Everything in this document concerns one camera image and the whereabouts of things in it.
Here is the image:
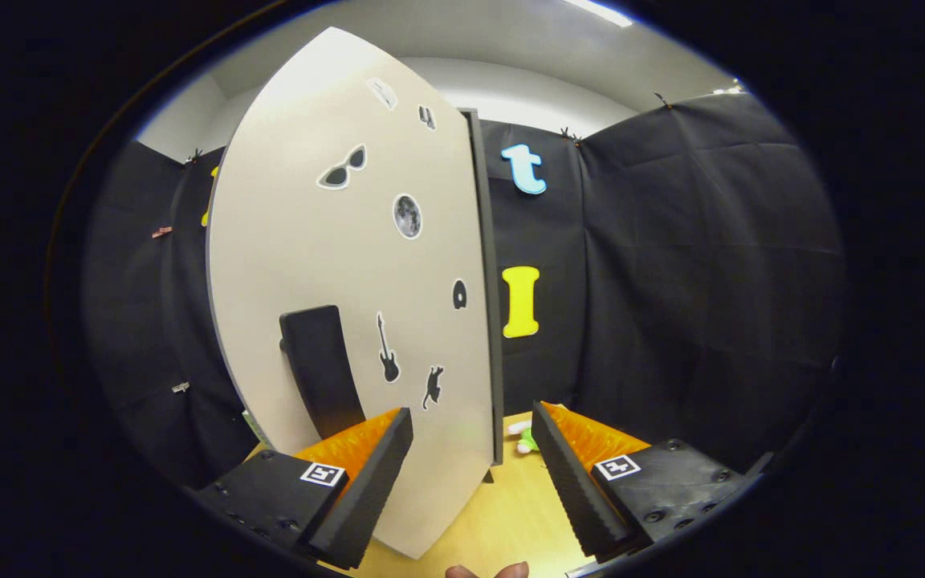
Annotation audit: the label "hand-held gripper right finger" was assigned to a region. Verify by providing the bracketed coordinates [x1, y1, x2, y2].
[531, 401, 752, 563]

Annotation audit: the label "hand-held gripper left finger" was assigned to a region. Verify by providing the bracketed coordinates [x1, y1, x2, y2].
[189, 407, 415, 571]

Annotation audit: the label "beige cabinet door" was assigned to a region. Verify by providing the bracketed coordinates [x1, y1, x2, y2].
[206, 26, 495, 560]

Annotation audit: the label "green and white toy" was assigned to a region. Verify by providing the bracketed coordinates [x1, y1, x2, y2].
[508, 419, 541, 455]

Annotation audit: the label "grey cabinet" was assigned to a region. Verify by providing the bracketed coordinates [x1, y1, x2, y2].
[458, 108, 505, 466]

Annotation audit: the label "black backdrop cloth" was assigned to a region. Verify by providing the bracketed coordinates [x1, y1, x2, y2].
[81, 90, 845, 490]

